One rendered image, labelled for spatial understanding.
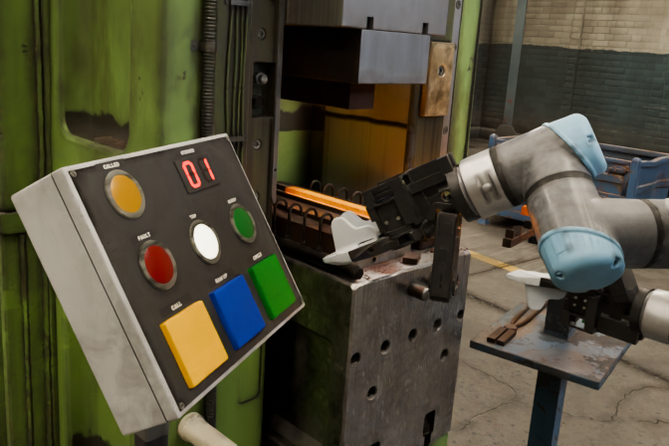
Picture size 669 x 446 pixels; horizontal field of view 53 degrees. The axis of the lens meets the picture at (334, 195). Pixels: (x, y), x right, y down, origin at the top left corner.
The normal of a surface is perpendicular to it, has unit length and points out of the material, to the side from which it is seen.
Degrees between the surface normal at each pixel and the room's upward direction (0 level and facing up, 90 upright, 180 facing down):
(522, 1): 90
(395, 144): 90
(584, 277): 130
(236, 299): 60
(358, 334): 90
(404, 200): 90
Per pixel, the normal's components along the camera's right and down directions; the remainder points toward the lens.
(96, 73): -0.70, 0.10
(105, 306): -0.34, 0.19
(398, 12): 0.71, 0.20
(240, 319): 0.85, -0.37
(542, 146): -0.48, -0.46
